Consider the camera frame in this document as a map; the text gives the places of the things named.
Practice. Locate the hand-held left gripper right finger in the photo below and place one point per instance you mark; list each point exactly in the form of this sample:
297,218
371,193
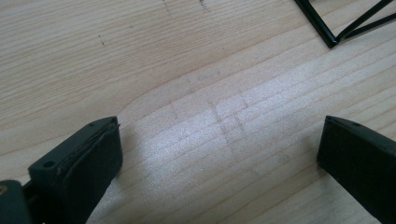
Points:
361,161

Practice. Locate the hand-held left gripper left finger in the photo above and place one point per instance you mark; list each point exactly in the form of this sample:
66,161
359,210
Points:
77,165

